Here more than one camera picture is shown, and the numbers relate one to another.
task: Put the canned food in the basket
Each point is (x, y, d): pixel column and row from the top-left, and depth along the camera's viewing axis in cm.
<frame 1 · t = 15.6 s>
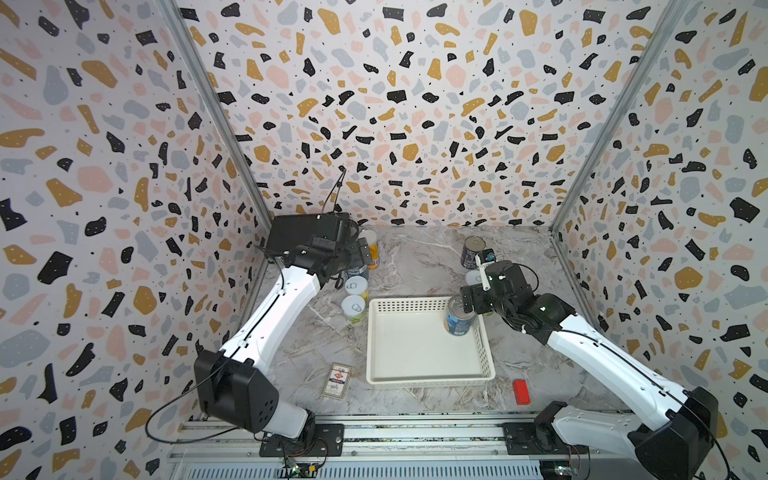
left hand: (356, 251, 81), fingers open
right hand: (476, 287, 79), fingers open
white perforated plastic basket: (407, 344, 92), on the table
blue label soup can: (458, 321, 87), point 10 cm above the table
blue label can left: (358, 271, 100), point 9 cm above the table
yellow label small can: (355, 284, 99), point 6 cm above the table
green label small can: (353, 308, 94), point 6 cm above the table
dark navy tall can: (472, 246, 106), point 10 cm above the table
small red block: (521, 392, 83), on the table

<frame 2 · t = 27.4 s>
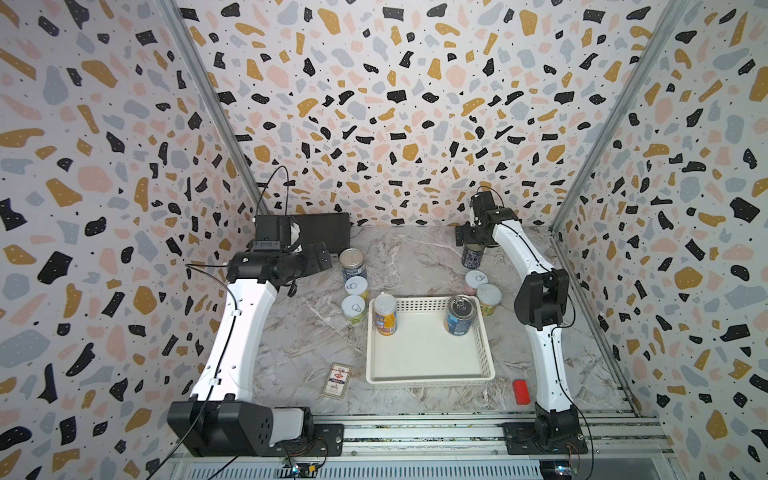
left hand: (317, 259, 76), fingers open
right hand: (472, 236, 104), fingers open
orange green lidded can: (488, 296, 96), point 7 cm above the table
the other named things where they were.

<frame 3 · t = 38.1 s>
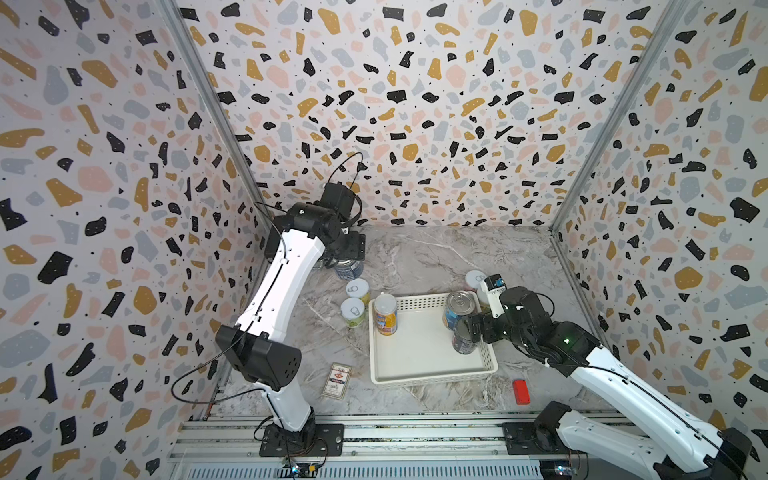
left hand: (350, 250, 77), fingers open
right hand: (478, 314, 76), fingers open
dark navy tall can: (460, 346, 88), point 5 cm above the table
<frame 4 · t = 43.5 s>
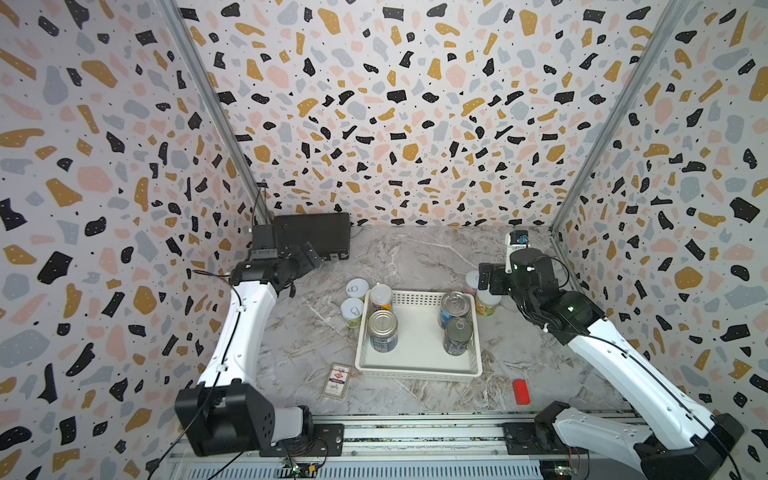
left hand: (306, 261, 80), fingers open
right hand: (498, 265, 74), fingers open
blue label can left: (383, 328, 84), point 12 cm above the table
black hard case: (329, 233, 123), on the table
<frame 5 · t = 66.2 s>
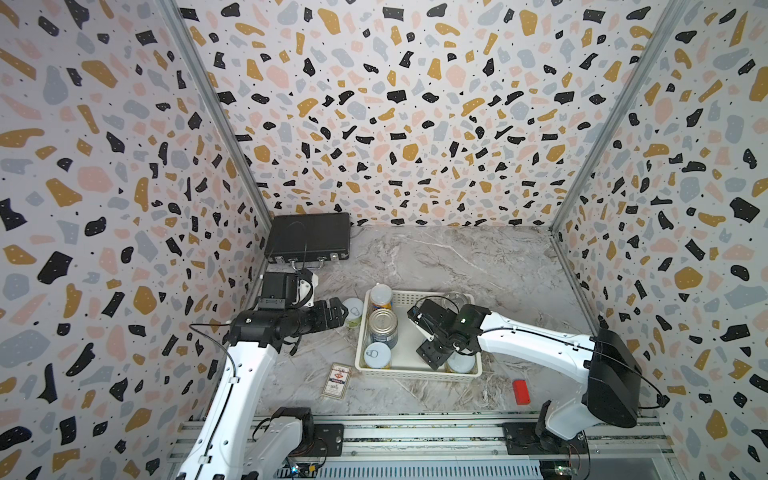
left hand: (334, 313, 74), fingers open
right hand: (432, 348, 81), fingers open
yellow label small can: (377, 355, 84), point 6 cm above the table
orange green lidded can: (461, 363, 81), point 9 cm above the table
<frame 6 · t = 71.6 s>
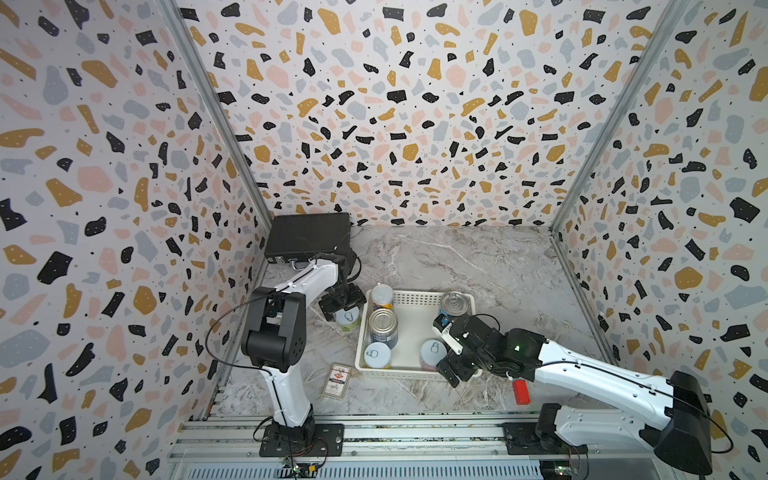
left hand: (354, 309, 94), fingers open
right hand: (447, 357, 76), fingers open
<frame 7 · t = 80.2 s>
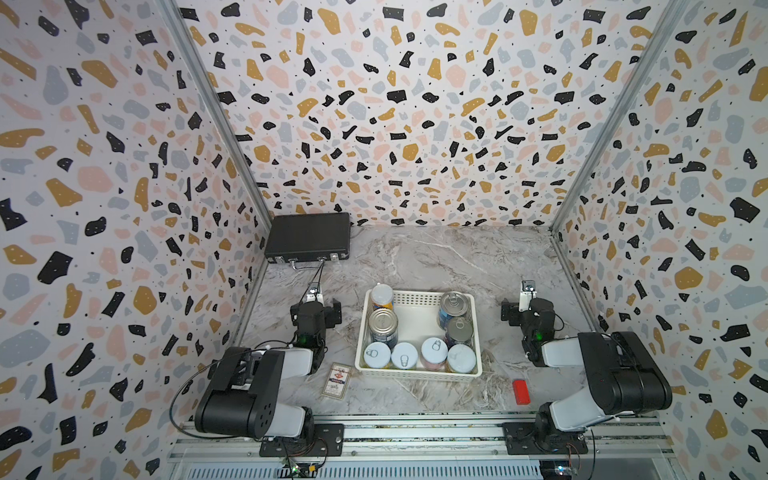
left hand: (320, 300, 92), fingers open
right hand: (524, 298, 95), fingers open
green label small can: (404, 355, 83), point 7 cm above the table
